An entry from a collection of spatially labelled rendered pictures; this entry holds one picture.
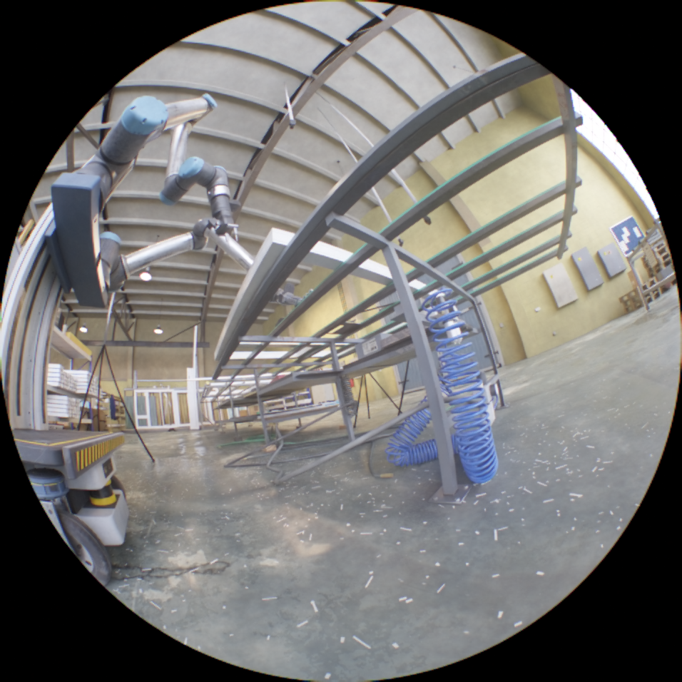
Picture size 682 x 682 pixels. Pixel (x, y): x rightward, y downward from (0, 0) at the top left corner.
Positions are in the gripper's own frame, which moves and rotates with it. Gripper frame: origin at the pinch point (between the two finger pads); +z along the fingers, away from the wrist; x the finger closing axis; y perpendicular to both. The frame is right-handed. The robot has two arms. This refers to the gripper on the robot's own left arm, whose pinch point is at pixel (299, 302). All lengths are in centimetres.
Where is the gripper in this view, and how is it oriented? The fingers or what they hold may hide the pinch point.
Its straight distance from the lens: 112.6
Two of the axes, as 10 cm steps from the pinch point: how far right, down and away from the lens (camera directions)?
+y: -2.2, 9.5, 2.1
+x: -7.5, -0.2, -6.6
